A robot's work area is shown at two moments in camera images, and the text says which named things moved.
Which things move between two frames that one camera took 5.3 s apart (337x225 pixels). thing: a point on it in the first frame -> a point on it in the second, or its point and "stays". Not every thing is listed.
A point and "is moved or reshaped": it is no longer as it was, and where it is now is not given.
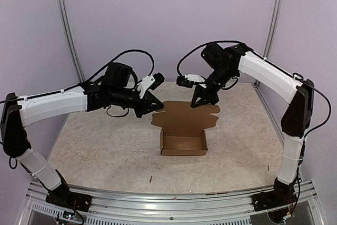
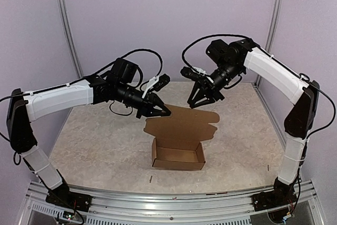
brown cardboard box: [184, 127] is moved or reshaped
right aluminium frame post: [276, 16] stays
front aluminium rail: [306, 209] stays
